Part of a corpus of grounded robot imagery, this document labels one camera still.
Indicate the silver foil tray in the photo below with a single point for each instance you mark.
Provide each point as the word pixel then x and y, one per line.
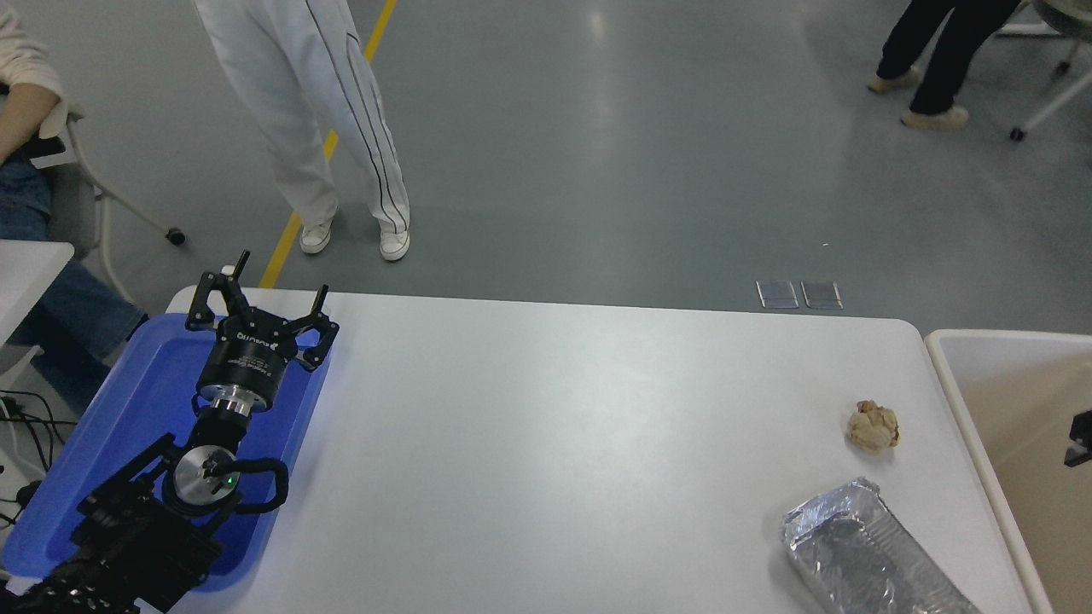
pixel 853 554

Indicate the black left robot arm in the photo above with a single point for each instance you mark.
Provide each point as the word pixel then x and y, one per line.
pixel 128 529

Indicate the grey chair with casters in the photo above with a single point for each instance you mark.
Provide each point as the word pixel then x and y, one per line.
pixel 77 209

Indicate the large pale bin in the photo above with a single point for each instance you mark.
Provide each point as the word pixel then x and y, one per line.
pixel 1024 477

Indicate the small white table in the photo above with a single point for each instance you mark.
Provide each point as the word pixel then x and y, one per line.
pixel 30 273

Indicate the person's forearm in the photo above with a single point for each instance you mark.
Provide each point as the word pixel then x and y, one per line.
pixel 26 119

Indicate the silver floor plate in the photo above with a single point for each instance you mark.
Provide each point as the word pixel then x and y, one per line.
pixel 778 293
pixel 822 294

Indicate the blue plastic tray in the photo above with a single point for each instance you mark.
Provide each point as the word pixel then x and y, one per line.
pixel 136 401

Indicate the white-legged chair with casters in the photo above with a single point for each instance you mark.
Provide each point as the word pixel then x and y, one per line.
pixel 1054 98

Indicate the crumpled tan paper ball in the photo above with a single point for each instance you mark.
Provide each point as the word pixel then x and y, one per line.
pixel 873 426

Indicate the person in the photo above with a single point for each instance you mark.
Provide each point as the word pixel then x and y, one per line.
pixel 947 51
pixel 316 111
pixel 77 307

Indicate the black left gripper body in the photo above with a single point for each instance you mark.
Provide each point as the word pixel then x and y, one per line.
pixel 247 362

